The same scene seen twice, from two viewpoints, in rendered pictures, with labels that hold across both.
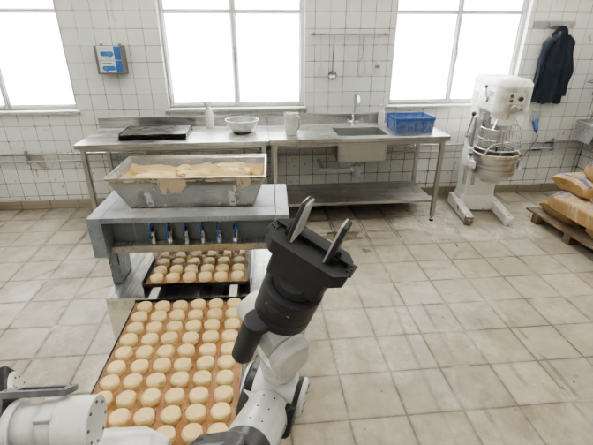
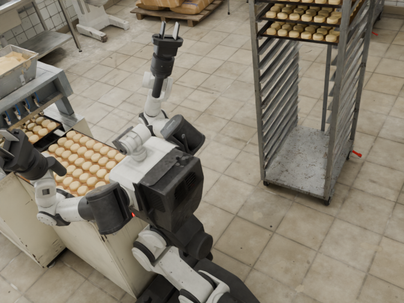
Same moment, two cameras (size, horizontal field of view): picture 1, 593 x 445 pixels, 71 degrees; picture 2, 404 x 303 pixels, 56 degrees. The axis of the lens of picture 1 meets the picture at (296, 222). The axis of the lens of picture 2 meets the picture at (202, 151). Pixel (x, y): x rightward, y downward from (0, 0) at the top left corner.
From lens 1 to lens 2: 1.10 m
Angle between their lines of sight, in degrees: 39
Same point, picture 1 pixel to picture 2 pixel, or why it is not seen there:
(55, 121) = not seen: outside the picture
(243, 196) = (29, 74)
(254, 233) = (44, 95)
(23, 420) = (130, 140)
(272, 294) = (163, 61)
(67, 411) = (139, 129)
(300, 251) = (168, 39)
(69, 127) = not seen: outside the picture
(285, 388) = (159, 115)
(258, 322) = (161, 76)
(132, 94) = not seen: outside the picture
